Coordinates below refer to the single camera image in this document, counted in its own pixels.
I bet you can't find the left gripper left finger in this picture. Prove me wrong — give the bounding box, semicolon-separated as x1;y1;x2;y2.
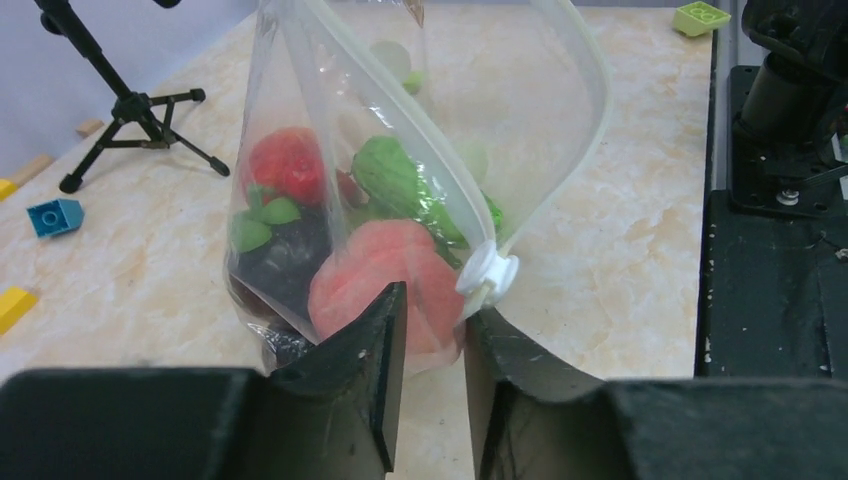
1;283;407;479

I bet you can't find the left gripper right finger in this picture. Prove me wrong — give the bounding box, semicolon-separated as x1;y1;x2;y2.
465;309;847;479

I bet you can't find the dark purple toy mangosteen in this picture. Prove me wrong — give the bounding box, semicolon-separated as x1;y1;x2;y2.
228;186;331;320

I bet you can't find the pink toy peach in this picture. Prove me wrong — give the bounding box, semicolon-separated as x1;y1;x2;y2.
307;219;466;362

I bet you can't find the green toy pepper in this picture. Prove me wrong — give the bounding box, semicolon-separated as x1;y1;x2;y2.
350;134;470;250

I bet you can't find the clear dotted zip top bag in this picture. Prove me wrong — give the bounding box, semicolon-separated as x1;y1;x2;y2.
225;1;611;374

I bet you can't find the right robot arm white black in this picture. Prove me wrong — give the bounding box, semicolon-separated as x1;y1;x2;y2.
728;1;847;218

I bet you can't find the green cylinder block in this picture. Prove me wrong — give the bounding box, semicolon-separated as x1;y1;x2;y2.
402;70;425;96

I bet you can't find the yellow rectangular block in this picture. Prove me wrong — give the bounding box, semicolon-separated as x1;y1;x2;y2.
0;287;38;335

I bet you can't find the blue square block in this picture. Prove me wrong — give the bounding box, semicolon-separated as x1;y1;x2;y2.
26;198;85;238

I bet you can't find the black microphone tripod stand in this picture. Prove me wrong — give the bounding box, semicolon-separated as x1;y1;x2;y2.
36;0;230;194

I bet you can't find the yellow and wood cylinder block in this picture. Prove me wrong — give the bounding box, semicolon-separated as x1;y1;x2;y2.
0;154;55;201

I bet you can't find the green lego brick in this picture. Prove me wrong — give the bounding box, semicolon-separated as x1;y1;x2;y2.
672;1;732;37

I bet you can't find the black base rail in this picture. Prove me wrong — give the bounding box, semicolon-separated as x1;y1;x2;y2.
694;191;847;381

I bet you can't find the beige block by wall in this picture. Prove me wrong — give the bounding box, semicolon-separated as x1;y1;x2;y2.
74;118;104;139

